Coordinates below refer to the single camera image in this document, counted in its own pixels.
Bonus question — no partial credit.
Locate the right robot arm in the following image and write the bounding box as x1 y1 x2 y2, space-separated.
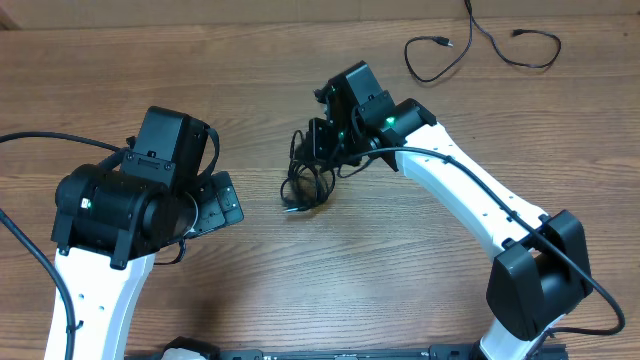
296 61 593 359

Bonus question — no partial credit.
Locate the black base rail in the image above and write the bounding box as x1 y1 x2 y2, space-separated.
124 335 569 360

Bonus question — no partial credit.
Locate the black usb cable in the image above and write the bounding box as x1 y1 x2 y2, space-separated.
279 129 337 214

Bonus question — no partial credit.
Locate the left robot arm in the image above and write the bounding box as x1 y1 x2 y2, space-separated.
45 106 244 359

